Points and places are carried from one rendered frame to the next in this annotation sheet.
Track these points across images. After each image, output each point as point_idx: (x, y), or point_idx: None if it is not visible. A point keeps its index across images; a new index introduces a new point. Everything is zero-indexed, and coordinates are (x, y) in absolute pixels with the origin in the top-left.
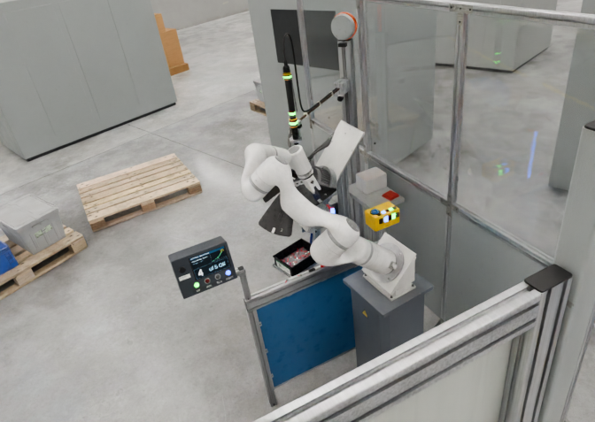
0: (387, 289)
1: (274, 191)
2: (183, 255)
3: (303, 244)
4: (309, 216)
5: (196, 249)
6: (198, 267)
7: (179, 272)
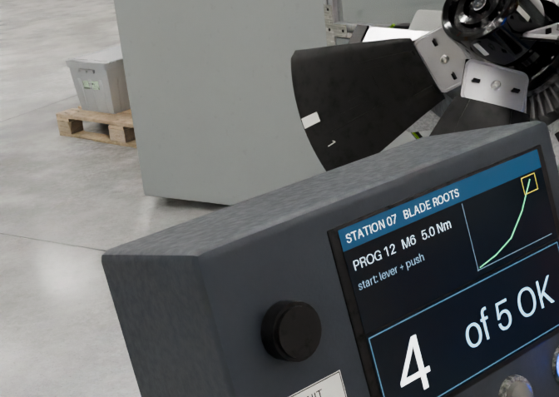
0: None
1: (385, 125)
2: (270, 213)
3: None
4: None
5: (345, 182)
6: (400, 316)
7: (264, 364)
